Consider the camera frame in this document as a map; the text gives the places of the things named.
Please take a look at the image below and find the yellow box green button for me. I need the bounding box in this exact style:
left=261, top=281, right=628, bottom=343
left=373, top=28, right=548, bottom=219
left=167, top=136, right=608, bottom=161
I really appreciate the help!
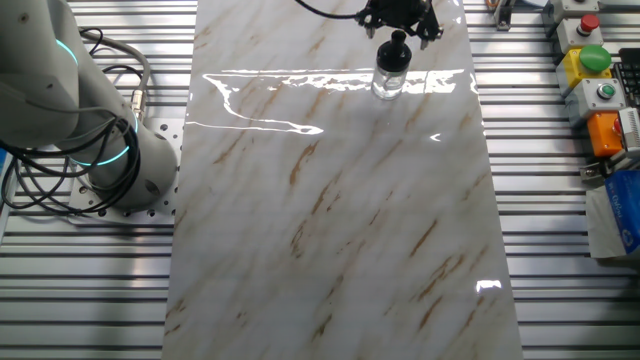
left=556, top=44, right=614, bottom=92

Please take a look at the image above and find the thin black looped cable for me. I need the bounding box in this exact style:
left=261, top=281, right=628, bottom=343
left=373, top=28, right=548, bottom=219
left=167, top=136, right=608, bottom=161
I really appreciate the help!
left=79, top=27, right=147, bottom=84

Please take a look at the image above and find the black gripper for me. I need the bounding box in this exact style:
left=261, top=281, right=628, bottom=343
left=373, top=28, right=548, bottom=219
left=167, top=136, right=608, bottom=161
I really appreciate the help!
left=354, top=0, right=445, bottom=51

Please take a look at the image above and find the black base cable bundle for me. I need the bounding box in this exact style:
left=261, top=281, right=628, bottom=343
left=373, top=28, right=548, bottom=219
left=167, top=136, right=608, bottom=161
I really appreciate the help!
left=0, top=114, right=144, bottom=217

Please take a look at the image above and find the blue white tissue packet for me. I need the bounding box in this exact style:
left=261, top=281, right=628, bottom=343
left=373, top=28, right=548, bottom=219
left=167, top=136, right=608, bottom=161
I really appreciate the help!
left=584, top=169, right=640, bottom=261

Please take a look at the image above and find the grey box small green button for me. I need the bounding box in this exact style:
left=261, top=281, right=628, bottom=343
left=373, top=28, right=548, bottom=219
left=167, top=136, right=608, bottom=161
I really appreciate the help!
left=574, top=78, right=627, bottom=119

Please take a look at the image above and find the thick grey cable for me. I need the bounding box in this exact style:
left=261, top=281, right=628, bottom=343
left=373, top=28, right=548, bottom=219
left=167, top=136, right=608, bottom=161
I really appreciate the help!
left=79, top=28, right=153, bottom=122

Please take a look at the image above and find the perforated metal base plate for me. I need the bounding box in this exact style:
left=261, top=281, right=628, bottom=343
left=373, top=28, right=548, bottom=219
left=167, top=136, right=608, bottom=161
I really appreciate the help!
left=67, top=117, right=184, bottom=221

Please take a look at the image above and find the plain grey button box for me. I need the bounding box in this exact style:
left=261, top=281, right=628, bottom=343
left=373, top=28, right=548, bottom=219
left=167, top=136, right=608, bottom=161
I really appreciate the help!
left=549, top=0, right=600, bottom=24

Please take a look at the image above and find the grey finned metal device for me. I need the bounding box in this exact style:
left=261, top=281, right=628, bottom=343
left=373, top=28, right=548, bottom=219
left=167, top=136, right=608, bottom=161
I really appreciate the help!
left=617, top=107, right=640, bottom=161

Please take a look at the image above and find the upright metal bracket piece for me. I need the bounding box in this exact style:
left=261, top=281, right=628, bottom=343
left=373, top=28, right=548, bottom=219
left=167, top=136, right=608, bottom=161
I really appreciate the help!
left=492, top=0, right=516, bottom=31

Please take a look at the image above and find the small metal clamp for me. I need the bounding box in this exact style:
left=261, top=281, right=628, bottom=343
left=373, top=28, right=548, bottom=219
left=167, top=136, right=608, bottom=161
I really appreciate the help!
left=578, top=159, right=606, bottom=182

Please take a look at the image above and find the black keyboard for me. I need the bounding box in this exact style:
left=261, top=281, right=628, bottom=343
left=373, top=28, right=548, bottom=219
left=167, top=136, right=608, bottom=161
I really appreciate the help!
left=612, top=47, right=640, bottom=109

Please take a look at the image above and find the red button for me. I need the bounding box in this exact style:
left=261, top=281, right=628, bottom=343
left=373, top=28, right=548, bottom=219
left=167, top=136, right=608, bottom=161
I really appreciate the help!
left=556, top=13, right=604, bottom=54

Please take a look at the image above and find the clear glass jar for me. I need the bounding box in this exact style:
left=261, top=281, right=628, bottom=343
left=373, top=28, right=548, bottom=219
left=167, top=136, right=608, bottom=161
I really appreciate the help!
left=371, top=67, right=407, bottom=102

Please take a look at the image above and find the orange button box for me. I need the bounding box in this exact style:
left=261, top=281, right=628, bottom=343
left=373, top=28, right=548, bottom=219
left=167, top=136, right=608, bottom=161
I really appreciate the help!
left=586, top=112, right=625, bottom=159

